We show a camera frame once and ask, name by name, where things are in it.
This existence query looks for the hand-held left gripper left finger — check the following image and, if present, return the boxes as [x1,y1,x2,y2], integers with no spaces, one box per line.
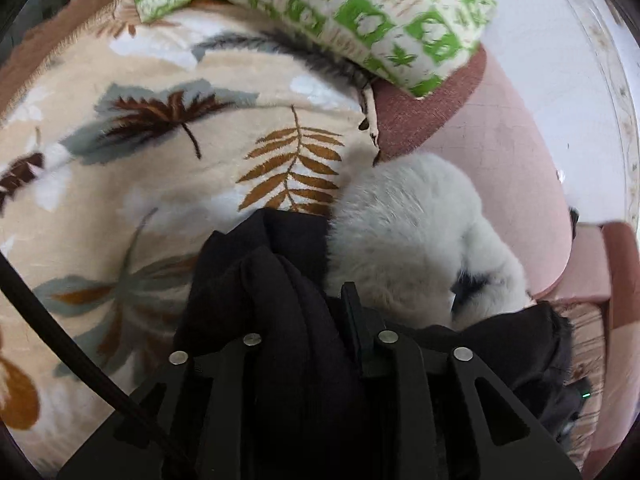
[55,332,264,480]

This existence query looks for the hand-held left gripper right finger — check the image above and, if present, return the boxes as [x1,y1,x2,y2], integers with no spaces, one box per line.
[341,283,584,480]

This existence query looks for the black coat with fur collar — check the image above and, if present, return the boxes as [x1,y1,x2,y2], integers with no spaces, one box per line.
[172,152,575,480]

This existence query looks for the striped sofa cushion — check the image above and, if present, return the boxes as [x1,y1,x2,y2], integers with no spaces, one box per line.
[550,300,610,471]

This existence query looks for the pink sofa armrest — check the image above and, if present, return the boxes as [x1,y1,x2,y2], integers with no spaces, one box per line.
[530,220,640,480]

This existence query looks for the leaf print blanket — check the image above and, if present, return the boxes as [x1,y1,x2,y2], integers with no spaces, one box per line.
[0,0,382,476]

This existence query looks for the pink sofa backrest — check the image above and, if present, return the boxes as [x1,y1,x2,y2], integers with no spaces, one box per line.
[372,45,576,301]

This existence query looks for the green patterned pillow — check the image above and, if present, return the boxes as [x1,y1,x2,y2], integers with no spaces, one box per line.
[117,0,498,100]

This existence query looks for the black cable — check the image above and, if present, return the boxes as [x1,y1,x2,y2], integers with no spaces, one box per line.
[0,254,197,480]

